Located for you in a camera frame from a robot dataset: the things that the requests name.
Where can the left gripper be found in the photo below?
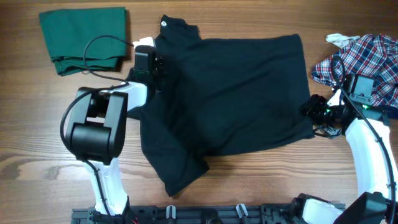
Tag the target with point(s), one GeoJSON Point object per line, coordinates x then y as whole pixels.
{"type": "Point", "coordinates": [161, 61]}

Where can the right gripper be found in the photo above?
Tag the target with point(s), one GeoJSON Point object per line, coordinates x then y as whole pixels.
{"type": "Point", "coordinates": [319, 116]}

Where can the black t-shirt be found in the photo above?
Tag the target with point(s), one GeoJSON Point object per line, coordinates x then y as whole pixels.
{"type": "Point", "coordinates": [222, 97]}

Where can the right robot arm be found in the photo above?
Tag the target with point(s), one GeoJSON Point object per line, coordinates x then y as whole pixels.
{"type": "Point", "coordinates": [366, 129]}

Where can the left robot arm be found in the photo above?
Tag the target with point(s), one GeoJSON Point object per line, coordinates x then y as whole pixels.
{"type": "Point", "coordinates": [95, 133]}

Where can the folded green cloth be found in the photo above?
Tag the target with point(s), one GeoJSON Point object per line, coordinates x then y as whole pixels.
{"type": "Point", "coordinates": [80, 38]}

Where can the red plaid shirt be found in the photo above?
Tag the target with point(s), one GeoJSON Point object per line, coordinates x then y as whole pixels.
{"type": "Point", "coordinates": [373, 56]}

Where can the small white cloth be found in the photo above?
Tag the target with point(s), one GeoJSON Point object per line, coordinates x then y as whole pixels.
{"type": "Point", "coordinates": [340, 40]}

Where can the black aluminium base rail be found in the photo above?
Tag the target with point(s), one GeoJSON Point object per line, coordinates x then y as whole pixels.
{"type": "Point", "coordinates": [264, 214]}

